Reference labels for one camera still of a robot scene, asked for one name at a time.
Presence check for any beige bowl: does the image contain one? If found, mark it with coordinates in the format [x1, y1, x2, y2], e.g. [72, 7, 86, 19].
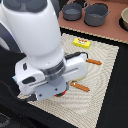
[121, 7, 128, 30]

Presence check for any large grey pot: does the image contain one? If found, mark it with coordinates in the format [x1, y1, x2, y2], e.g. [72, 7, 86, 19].
[84, 2, 110, 27]

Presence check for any yellow butter box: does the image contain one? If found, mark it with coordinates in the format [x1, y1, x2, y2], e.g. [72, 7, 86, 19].
[73, 38, 91, 49]

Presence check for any wooden handled knife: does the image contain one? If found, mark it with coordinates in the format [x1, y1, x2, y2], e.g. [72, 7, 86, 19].
[86, 59, 102, 65]

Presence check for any pink brown mat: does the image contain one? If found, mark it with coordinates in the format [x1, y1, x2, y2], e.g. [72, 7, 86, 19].
[58, 2, 128, 43]

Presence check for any beige woven placemat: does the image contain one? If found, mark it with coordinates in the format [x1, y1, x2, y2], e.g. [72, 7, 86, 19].
[16, 32, 120, 128]

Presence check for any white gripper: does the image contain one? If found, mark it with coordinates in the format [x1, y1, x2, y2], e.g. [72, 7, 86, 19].
[15, 52, 88, 101]

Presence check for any wooden handled fork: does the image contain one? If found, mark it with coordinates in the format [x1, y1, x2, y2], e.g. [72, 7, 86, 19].
[70, 82, 90, 92]

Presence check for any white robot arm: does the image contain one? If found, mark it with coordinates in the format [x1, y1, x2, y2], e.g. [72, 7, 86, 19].
[0, 0, 87, 101]

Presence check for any small grey pot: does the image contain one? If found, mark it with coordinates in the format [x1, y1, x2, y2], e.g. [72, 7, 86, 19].
[62, 2, 82, 21]

